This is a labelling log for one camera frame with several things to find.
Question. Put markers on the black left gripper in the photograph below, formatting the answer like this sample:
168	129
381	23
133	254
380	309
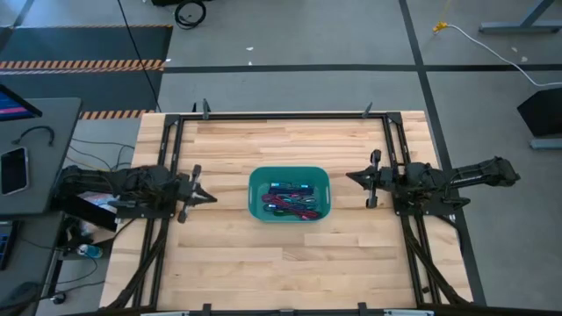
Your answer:
188	193

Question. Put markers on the grey desk leg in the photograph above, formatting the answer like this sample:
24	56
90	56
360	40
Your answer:
518	27

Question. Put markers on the dark hazard striped floor mat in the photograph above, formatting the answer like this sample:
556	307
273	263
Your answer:
88	44

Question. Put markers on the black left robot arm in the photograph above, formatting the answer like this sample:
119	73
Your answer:
131	182

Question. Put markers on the laptop screen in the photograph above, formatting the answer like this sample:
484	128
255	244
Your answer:
13	107

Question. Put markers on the black table clamp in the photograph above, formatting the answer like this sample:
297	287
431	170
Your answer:
206	310
362	309
205	109
367	112

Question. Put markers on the black table frame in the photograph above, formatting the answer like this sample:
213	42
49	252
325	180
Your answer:
285	117

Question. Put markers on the grey side desk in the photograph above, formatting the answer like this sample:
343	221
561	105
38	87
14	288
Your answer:
52	153

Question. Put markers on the teal plastic bin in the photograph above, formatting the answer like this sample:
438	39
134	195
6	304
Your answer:
259	175

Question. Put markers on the blue water bottle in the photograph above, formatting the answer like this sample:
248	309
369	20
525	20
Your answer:
90	251

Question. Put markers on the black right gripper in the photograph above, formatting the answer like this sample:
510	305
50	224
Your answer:
386	179

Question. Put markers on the black smartphone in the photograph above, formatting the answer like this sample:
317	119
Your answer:
13	171

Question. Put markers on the grey metal foot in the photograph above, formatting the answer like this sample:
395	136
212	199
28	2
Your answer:
546	143

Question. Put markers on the black panel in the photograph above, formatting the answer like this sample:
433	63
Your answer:
544	112

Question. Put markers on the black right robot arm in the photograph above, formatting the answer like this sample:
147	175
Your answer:
474	173

